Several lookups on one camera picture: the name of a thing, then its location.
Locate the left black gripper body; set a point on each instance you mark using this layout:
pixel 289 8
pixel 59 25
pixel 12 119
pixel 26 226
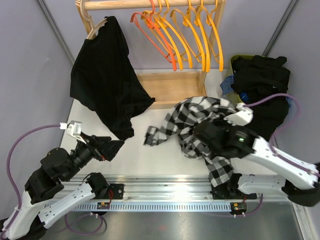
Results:
pixel 85 153

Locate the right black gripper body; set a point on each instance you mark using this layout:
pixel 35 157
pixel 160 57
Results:
pixel 219 123

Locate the black white checkered shirt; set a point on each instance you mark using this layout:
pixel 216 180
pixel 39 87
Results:
pixel 181 121

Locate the red orange hanger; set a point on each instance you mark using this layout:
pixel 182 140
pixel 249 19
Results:
pixel 150 21

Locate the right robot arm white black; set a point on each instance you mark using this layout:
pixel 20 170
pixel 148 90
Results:
pixel 295 179

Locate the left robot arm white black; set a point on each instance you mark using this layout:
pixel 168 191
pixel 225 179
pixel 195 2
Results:
pixel 32 218

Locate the blue checked shirt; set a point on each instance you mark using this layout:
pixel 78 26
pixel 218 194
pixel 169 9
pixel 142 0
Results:
pixel 227 85

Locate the black t-shirt on rack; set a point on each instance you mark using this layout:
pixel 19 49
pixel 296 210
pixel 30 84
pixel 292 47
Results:
pixel 103 80

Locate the orange hanger empty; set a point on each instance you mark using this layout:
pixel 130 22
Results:
pixel 194 24
pixel 213 47

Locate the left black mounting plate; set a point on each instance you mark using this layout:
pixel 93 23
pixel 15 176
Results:
pixel 116 190

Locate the black mounting plate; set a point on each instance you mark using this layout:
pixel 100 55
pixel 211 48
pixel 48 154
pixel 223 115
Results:
pixel 116 190
pixel 221 192

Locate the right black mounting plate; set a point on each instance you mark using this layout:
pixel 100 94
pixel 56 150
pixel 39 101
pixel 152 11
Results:
pixel 221 192

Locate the wooden clothes rack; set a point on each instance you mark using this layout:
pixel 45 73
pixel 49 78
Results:
pixel 167 88

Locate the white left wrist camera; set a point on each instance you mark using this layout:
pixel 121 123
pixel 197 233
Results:
pixel 73 129

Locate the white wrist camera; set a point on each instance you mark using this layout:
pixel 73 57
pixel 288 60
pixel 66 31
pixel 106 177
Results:
pixel 73 129
pixel 243 115

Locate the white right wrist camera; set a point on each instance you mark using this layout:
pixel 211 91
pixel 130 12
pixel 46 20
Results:
pixel 243 115

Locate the aluminium rail base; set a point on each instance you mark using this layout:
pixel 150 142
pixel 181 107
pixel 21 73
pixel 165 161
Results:
pixel 167 188

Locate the white slotted cable duct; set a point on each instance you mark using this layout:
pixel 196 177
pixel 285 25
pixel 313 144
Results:
pixel 218 206

